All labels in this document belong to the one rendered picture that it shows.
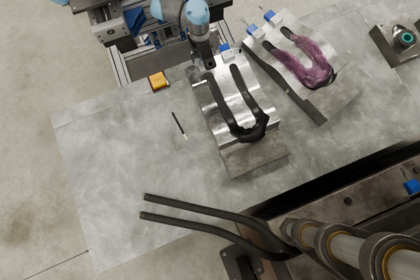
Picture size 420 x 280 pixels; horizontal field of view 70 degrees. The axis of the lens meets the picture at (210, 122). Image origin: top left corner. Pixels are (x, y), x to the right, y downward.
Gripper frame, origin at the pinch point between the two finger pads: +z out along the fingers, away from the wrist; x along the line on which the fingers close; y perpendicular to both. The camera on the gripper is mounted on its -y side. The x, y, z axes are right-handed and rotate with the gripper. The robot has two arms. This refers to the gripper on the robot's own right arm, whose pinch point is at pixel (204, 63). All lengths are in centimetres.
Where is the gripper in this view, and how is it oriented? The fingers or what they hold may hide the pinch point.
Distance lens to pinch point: 129.5
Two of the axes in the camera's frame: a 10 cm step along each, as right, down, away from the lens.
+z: 0.3, 2.6, 9.7
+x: -9.2, 3.8, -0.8
